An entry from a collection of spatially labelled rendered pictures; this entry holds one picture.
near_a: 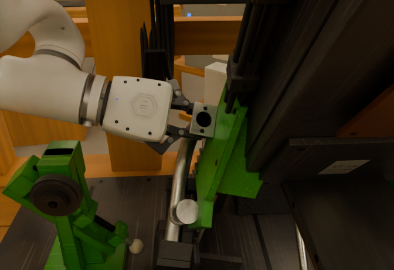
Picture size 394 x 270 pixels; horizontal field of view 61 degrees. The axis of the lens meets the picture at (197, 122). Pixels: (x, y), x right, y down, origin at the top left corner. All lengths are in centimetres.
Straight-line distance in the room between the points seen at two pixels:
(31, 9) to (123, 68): 38
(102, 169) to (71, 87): 50
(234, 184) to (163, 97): 18
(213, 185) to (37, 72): 31
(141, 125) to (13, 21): 22
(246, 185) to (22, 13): 38
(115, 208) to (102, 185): 10
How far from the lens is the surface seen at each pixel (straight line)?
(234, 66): 39
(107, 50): 82
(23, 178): 59
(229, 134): 46
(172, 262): 64
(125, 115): 53
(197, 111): 55
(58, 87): 53
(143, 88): 55
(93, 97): 53
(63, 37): 58
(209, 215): 53
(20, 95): 55
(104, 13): 79
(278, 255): 75
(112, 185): 91
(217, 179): 51
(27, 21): 47
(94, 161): 104
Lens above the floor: 147
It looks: 30 degrees down
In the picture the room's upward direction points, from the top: straight up
